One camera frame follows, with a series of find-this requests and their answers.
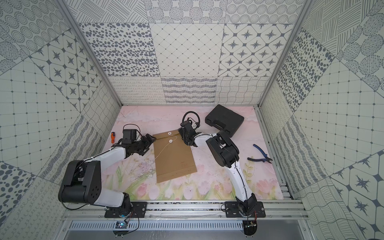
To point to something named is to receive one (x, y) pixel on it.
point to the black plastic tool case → (222, 118)
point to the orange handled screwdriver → (113, 137)
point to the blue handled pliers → (267, 159)
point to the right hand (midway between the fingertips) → (180, 129)
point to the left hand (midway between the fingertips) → (157, 142)
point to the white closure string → (164, 147)
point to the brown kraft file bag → (173, 157)
